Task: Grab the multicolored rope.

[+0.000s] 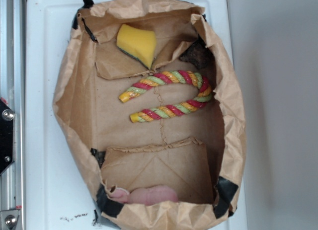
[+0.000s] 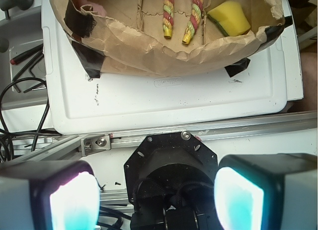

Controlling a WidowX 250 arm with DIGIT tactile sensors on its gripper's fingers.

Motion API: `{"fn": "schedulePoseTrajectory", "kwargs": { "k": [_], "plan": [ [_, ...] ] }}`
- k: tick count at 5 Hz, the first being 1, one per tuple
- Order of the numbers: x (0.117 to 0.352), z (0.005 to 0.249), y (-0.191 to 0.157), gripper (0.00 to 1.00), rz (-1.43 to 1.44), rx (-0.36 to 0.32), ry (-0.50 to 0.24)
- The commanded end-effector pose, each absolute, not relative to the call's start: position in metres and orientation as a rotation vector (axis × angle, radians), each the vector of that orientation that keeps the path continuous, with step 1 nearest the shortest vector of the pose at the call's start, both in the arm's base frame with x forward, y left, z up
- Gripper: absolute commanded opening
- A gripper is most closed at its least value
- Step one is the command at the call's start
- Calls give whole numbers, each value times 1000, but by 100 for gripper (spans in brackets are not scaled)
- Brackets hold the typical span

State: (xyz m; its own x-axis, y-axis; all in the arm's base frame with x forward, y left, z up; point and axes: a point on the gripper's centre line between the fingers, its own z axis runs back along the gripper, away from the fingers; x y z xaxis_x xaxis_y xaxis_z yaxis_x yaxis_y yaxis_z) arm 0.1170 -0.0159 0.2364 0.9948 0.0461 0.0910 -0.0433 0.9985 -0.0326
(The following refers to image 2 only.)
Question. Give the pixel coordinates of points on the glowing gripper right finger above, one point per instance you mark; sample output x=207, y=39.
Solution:
x=267, y=191

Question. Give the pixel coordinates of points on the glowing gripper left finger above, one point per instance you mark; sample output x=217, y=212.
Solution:
x=48, y=195

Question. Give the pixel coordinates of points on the black allen key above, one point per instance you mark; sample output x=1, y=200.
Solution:
x=29, y=66

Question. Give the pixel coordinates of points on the brown paper bag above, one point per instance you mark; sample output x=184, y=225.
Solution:
x=165, y=38

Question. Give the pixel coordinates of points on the yellow green sponge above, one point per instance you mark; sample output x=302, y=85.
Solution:
x=230, y=18

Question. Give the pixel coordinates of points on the pink soft toy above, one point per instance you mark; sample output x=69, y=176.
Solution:
x=91, y=6

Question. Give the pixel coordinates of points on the grey clamp knob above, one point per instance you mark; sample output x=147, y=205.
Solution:
x=6, y=5

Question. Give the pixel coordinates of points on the aluminium frame rail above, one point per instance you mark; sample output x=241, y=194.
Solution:
x=278, y=133

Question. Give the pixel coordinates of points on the black octagonal mount plate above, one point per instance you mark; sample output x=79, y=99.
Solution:
x=163, y=162

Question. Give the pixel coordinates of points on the red handled tool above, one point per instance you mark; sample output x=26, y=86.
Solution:
x=25, y=55

